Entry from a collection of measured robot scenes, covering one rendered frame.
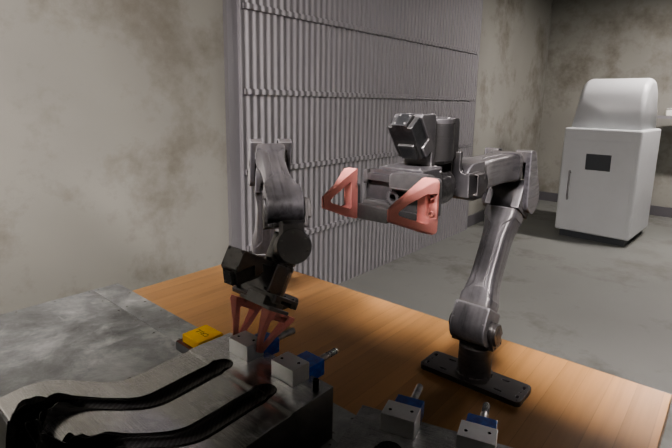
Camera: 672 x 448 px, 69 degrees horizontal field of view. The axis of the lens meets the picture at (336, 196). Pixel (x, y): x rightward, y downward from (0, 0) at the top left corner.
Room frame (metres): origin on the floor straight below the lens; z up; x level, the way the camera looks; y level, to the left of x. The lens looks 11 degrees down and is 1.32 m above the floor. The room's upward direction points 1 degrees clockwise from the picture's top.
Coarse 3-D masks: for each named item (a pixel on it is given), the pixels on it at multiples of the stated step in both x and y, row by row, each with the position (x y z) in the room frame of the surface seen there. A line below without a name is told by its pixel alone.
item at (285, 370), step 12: (336, 348) 0.78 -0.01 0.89; (276, 360) 0.70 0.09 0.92; (288, 360) 0.70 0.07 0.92; (300, 360) 0.70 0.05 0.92; (312, 360) 0.72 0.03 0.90; (324, 360) 0.75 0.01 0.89; (276, 372) 0.70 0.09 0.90; (288, 372) 0.68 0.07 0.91; (300, 372) 0.68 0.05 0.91; (312, 372) 0.71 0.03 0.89; (288, 384) 0.68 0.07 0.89
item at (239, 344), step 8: (232, 336) 0.78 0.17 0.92; (240, 336) 0.78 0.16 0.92; (248, 336) 0.78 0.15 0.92; (256, 336) 0.78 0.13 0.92; (280, 336) 0.83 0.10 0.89; (232, 344) 0.77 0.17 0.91; (240, 344) 0.75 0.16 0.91; (248, 344) 0.75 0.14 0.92; (272, 344) 0.79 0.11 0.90; (232, 352) 0.77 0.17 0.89; (240, 352) 0.75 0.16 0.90; (248, 352) 0.74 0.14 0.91; (256, 352) 0.76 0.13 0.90; (264, 352) 0.77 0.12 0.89; (272, 352) 0.79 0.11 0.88; (248, 360) 0.74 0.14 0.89
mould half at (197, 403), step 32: (192, 352) 0.77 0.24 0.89; (224, 352) 0.77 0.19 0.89; (32, 384) 0.60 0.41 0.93; (64, 384) 0.61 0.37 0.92; (96, 384) 0.65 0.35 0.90; (128, 384) 0.68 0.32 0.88; (160, 384) 0.68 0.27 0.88; (224, 384) 0.68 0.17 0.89; (256, 384) 0.68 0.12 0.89; (320, 384) 0.68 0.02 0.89; (0, 416) 0.54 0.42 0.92; (64, 416) 0.53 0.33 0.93; (96, 416) 0.55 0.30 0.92; (128, 416) 0.57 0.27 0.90; (160, 416) 0.60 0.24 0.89; (192, 416) 0.61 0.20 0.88; (256, 416) 0.60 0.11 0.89; (288, 416) 0.61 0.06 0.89; (320, 416) 0.65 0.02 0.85
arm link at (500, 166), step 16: (464, 160) 0.76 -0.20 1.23; (480, 160) 0.77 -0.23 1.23; (496, 160) 0.82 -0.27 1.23; (512, 160) 0.87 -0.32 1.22; (528, 160) 0.89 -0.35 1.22; (496, 176) 0.82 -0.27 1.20; (512, 176) 0.87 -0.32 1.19; (528, 176) 0.89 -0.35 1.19; (528, 192) 0.88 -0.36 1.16; (528, 208) 0.89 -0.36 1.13
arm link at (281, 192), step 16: (256, 144) 1.04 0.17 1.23; (272, 144) 1.05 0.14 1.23; (288, 144) 1.06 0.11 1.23; (256, 160) 1.04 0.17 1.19; (272, 160) 0.98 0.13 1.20; (288, 160) 1.08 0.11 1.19; (272, 176) 0.91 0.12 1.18; (288, 176) 0.92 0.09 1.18; (272, 192) 0.86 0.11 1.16; (288, 192) 0.86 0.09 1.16; (272, 208) 0.83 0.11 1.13; (288, 208) 0.84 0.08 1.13
